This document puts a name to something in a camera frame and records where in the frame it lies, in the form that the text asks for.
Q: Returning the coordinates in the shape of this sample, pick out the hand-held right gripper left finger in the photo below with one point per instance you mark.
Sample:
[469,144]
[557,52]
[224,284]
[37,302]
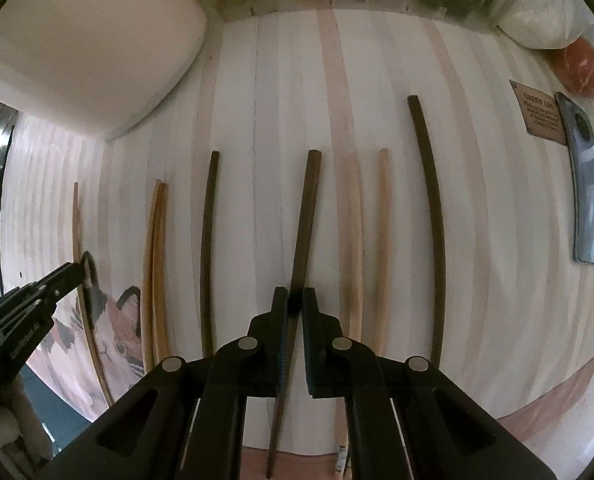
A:
[280,365]

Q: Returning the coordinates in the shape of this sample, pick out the orange red packet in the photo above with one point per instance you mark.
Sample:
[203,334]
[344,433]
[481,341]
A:
[579,67]

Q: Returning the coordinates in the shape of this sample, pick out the light brown wooden chopstick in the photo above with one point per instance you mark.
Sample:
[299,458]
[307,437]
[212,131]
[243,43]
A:
[77,220]

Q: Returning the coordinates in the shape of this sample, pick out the brown card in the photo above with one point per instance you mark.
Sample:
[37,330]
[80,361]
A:
[539,112]

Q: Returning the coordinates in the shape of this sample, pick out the white chopstick holder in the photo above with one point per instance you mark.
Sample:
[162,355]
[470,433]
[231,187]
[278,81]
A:
[92,35]

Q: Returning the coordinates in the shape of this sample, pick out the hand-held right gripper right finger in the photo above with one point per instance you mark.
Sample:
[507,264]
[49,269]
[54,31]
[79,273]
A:
[308,360]

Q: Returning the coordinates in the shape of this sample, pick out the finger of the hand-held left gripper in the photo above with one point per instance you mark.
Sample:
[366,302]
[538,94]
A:
[67,291]
[62,274]

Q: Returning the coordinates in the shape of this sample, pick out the dark brown chopstick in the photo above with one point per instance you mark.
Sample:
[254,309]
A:
[205,270]
[439,270]
[307,210]

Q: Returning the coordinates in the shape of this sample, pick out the pale chopstick with printed end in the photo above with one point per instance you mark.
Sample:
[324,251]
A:
[351,240]

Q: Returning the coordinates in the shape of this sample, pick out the blue smartphone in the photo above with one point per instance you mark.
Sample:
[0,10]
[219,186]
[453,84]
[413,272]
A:
[586,180]

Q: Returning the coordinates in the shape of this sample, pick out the white rice bag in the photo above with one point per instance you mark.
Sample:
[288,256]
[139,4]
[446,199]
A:
[542,15]

